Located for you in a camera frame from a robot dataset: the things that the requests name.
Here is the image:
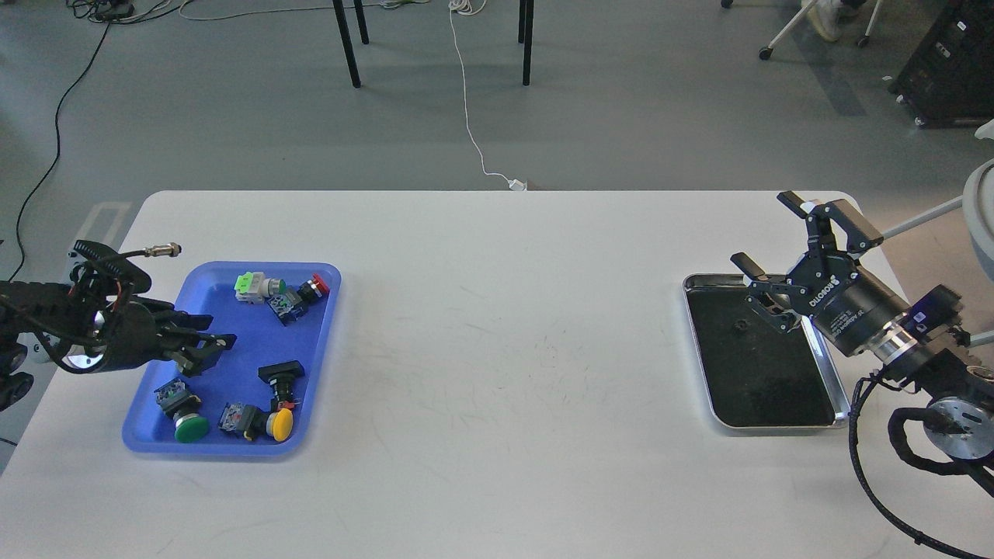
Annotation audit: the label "blue plastic tray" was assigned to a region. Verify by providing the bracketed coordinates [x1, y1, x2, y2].
[122, 261, 342, 460]

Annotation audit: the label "white chair base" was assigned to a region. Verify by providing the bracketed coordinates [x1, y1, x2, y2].
[717, 1, 885, 61]

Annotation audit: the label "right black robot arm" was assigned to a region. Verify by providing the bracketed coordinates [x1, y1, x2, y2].
[731, 191, 993, 558]

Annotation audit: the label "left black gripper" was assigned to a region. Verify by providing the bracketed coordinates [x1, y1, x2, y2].
[99, 300, 238, 377]

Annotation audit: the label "black square push button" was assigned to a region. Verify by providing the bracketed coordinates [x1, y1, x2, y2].
[258, 360, 304, 411]

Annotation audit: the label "white cable on floor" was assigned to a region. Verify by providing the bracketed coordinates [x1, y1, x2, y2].
[448, 0, 529, 192]

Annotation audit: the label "yellow push button switch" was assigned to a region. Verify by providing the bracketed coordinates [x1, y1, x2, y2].
[217, 402, 294, 443]

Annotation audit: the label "black cable on floor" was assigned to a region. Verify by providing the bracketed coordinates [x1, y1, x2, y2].
[0, 0, 179, 294]

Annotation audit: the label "red push button switch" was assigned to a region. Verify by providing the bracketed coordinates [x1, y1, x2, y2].
[266, 273, 330, 326]

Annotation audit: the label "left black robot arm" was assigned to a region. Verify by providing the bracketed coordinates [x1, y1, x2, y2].
[1, 238, 237, 409]

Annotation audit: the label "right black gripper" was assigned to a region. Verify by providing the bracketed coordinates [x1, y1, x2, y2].
[730, 191, 909, 356]

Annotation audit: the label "grey round chair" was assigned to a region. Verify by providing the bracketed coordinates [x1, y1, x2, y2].
[871, 123, 993, 357]

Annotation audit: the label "green push button switch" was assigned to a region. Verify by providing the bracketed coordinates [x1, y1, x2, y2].
[154, 377, 210, 443]

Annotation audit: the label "metal tray black mat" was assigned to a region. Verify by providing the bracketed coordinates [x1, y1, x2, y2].
[683, 275, 850, 436]

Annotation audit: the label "black equipment case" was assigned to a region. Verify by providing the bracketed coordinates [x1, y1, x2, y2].
[890, 1, 993, 130]

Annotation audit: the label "black table legs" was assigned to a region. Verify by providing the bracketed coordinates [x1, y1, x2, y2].
[332, 0, 537, 89]

